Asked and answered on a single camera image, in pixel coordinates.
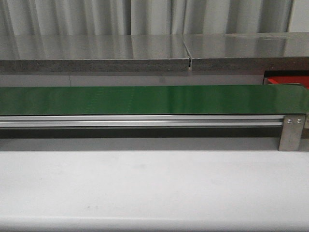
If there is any red plastic tray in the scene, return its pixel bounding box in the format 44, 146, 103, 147
267, 76, 309, 88

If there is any green conveyor belt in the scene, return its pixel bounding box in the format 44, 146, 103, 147
0, 85, 309, 116

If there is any aluminium conveyor side rail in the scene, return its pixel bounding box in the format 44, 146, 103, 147
0, 115, 284, 128

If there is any steel conveyor support bracket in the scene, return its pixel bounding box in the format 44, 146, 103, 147
278, 115, 305, 151

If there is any right grey stone slab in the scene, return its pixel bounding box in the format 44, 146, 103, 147
183, 32, 309, 73

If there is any left grey stone slab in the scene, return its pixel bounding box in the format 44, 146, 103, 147
0, 35, 190, 73

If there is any white pleated curtain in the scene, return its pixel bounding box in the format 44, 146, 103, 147
0, 0, 293, 35

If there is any grey stone slab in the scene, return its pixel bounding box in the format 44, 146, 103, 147
0, 35, 190, 73
183, 32, 309, 73

